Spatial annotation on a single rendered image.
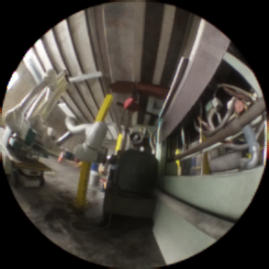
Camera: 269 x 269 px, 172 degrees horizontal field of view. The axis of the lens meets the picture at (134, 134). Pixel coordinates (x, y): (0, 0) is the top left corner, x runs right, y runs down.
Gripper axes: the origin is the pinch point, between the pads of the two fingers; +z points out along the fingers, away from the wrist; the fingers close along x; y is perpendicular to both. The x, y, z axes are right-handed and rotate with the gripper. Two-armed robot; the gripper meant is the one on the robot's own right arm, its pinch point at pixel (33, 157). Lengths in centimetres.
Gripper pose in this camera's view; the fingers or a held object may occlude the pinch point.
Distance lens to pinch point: 107.8
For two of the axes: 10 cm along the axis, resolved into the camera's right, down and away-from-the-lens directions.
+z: -1.5, 9.1, -4.0
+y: -9.7, -2.1, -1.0
